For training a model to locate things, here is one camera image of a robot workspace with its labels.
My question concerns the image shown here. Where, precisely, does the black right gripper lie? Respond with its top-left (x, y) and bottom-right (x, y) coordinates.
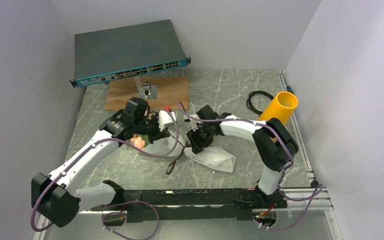
top-left (186, 124), bottom-right (214, 156)

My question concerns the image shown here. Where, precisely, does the pink flower bouquet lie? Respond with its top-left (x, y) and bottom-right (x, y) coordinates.
top-left (130, 134), bottom-right (150, 150)

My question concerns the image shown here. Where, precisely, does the white wrapping paper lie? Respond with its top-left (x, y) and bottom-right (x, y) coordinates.
top-left (142, 128), bottom-right (236, 173)

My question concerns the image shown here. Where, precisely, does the brown satin ribbon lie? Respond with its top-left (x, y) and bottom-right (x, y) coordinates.
top-left (165, 140), bottom-right (191, 175)

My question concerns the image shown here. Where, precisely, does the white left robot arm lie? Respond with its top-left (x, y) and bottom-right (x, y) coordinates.
top-left (30, 97), bottom-right (177, 232)

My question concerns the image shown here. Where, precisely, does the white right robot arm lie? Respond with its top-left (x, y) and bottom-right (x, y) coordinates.
top-left (181, 105), bottom-right (299, 208)

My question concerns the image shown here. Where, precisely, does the yellow cylindrical vase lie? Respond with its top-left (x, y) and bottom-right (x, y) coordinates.
top-left (258, 91), bottom-right (299, 126)

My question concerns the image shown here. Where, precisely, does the brown wooden board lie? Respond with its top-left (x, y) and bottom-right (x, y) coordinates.
top-left (104, 77), bottom-right (190, 112)

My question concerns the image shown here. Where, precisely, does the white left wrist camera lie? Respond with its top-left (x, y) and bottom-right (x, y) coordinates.
top-left (158, 110), bottom-right (177, 132)

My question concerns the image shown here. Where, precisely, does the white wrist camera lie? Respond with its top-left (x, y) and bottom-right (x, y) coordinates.
top-left (158, 110), bottom-right (177, 132)
top-left (189, 114), bottom-right (202, 128)

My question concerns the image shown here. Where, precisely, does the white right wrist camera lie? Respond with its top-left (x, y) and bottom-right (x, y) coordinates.
top-left (189, 114), bottom-right (202, 128)

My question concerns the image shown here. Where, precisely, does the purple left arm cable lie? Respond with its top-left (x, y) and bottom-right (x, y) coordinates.
top-left (29, 109), bottom-right (180, 240)

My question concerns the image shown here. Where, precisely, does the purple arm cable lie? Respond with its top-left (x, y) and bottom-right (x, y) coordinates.
top-left (177, 101), bottom-right (326, 232)
top-left (29, 109), bottom-right (180, 240)

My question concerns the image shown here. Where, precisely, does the metal switch stand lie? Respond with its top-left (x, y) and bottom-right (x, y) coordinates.
top-left (133, 76), bottom-right (158, 100)

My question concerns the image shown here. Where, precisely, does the black coiled cable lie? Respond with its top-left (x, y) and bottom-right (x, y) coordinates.
top-left (246, 90), bottom-right (276, 116)

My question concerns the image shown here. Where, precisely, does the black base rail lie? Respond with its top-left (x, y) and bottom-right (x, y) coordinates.
top-left (92, 188), bottom-right (288, 223)

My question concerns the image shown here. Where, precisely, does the grey network switch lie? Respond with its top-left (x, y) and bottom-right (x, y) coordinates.
top-left (70, 19), bottom-right (191, 88)

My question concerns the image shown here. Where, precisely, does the teal handled tool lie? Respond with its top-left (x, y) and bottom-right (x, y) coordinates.
top-left (286, 85), bottom-right (294, 94)

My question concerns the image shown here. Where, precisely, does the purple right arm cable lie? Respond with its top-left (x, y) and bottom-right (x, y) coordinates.
top-left (177, 101), bottom-right (326, 232)

